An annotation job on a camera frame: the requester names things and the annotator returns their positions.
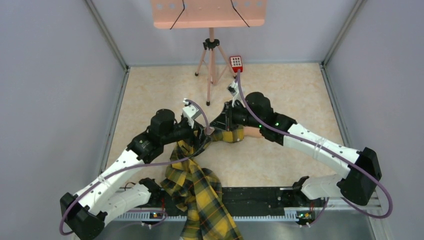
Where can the yellow plaid shirt sleeve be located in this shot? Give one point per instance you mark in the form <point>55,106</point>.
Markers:
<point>199,192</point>

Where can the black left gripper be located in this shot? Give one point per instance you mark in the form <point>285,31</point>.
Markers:
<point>199,140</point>

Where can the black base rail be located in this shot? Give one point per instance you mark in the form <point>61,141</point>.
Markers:
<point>247,204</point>

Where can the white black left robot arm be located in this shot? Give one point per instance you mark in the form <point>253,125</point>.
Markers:
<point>88,211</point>

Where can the red keypad box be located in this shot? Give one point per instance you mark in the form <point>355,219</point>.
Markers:
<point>236,63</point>

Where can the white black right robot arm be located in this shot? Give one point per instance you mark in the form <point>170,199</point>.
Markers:
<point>353,167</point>

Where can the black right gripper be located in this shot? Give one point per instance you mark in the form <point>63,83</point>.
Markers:
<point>225,121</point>

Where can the mannequin hand painted nails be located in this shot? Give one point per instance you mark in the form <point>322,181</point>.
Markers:
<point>252,132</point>

